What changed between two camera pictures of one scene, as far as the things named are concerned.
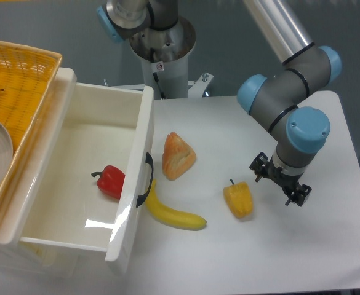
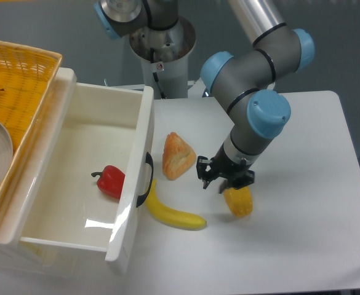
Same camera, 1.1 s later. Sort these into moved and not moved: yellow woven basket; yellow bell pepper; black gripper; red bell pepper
Moved: black gripper
Not moved: red bell pepper; yellow bell pepper; yellow woven basket
